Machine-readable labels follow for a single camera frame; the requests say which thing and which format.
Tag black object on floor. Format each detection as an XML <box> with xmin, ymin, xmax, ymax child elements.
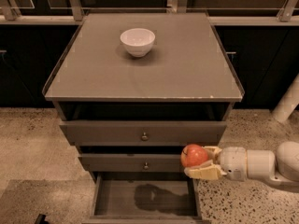
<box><xmin>35</xmin><ymin>214</ymin><xmax>49</xmax><ymax>224</ymax></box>

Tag white pipe leg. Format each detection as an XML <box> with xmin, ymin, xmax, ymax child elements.
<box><xmin>272</xmin><ymin>74</ymin><xmax>299</xmax><ymax>122</ymax></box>

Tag bottom grey open drawer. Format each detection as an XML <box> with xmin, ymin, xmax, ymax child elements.
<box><xmin>82</xmin><ymin>173</ymin><xmax>210</xmax><ymax>224</ymax></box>

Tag brass middle drawer knob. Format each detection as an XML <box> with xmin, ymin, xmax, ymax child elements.
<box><xmin>143</xmin><ymin>162</ymin><xmax>150</xmax><ymax>170</ymax></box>

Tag grey drawer cabinet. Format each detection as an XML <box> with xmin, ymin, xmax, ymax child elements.
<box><xmin>41</xmin><ymin>12</ymin><xmax>246</xmax><ymax>224</ymax></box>

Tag top grey drawer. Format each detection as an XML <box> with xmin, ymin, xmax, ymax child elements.
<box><xmin>60</xmin><ymin>120</ymin><xmax>227</xmax><ymax>147</ymax></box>

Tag metal window frame rail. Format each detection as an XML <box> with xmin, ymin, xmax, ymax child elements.
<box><xmin>0</xmin><ymin>0</ymin><xmax>299</xmax><ymax>26</ymax></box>

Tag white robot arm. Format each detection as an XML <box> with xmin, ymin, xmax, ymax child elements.
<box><xmin>180</xmin><ymin>141</ymin><xmax>299</xmax><ymax>192</ymax></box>

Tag brass top drawer knob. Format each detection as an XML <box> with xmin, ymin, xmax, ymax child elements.
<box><xmin>141</xmin><ymin>133</ymin><xmax>149</xmax><ymax>141</ymax></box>

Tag brass drawer knob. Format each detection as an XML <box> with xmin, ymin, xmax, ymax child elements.
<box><xmin>141</xmin><ymin>133</ymin><xmax>149</xmax><ymax>141</ymax></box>
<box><xmin>143</xmin><ymin>162</ymin><xmax>150</xmax><ymax>170</ymax></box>

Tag middle grey drawer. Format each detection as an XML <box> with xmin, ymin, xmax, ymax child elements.
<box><xmin>78</xmin><ymin>154</ymin><xmax>184</xmax><ymax>173</ymax></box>

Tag red apple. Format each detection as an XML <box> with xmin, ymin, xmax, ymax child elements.
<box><xmin>180</xmin><ymin>144</ymin><xmax>208</xmax><ymax>167</ymax></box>

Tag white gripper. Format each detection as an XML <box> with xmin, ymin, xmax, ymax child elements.
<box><xmin>184</xmin><ymin>146</ymin><xmax>247</xmax><ymax>181</ymax></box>

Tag white ceramic bowl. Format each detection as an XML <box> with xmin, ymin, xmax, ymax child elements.
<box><xmin>120</xmin><ymin>28</ymin><xmax>156</xmax><ymax>57</ymax></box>

